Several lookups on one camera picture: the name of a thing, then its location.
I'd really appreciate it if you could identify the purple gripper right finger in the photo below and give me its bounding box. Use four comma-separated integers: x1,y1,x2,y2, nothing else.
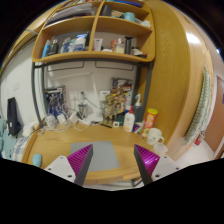
134,144,160,185

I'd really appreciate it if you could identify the grey mouse pad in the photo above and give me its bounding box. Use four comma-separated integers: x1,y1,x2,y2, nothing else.
70,141,120,172

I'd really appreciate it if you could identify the black bag on wall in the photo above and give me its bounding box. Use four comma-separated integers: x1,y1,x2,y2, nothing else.
7,97,21,136

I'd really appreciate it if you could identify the clear plastic cup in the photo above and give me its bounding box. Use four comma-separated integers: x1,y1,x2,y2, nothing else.
153,143,168,155

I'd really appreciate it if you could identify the yellow red chips can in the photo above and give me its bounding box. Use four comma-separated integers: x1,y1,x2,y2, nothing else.
141,108,158,138

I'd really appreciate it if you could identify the white lotion pump bottle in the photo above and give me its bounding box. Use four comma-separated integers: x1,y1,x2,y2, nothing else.
123,109,135,132

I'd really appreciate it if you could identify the tall black bottle on shelf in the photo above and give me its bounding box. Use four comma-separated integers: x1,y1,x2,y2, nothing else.
125,36,133,54

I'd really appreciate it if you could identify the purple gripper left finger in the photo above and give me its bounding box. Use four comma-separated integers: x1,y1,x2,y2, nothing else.
67,144,93,186

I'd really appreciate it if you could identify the wooden wall shelf unit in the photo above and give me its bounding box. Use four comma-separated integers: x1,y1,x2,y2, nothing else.
32,0,155,63

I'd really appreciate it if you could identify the teal tape roll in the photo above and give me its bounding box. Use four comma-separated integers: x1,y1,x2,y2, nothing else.
124,12,135,22

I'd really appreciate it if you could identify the white mug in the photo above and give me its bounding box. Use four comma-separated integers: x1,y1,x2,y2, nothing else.
147,128,164,145

